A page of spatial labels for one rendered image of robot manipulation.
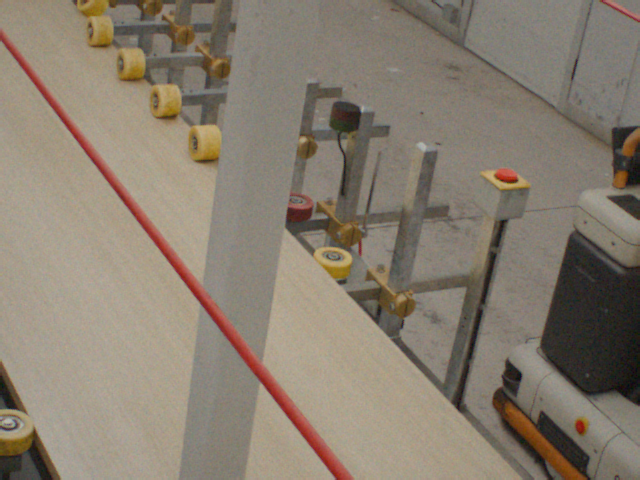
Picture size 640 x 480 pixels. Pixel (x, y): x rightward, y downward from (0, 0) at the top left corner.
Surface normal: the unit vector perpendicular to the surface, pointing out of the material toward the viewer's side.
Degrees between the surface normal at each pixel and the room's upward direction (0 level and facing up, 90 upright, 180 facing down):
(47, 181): 0
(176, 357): 0
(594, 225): 90
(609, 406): 0
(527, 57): 91
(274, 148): 90
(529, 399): 90
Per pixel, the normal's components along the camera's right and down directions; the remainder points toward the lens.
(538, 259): 0.15, -0.88
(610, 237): -0.87, 0.10
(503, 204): 0.47, 0.47
